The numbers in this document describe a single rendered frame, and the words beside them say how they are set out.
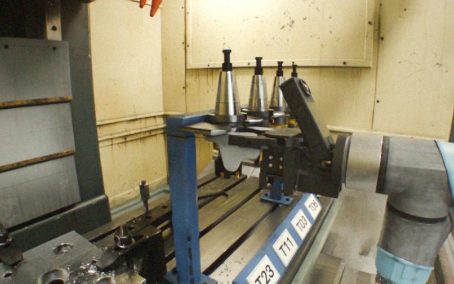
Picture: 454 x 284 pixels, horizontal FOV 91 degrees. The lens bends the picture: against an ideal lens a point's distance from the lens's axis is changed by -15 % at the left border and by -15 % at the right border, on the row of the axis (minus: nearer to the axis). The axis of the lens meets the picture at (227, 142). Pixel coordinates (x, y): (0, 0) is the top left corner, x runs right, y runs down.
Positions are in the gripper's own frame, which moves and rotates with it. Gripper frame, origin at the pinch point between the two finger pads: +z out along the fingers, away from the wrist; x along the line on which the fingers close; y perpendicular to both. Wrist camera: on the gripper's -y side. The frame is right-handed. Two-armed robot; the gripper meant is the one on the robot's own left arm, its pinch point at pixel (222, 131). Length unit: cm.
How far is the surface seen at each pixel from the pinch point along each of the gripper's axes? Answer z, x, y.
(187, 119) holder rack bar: 2.2, -6.1, -2.5
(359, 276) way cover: -25, 38, 48
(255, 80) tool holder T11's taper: -1.4, 9.4, -8.4
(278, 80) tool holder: -1.7, 20.5, -8.9
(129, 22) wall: 96, 54, -43
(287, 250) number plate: -9.3, 11.0, 26.7
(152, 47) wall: 96, 71, -32
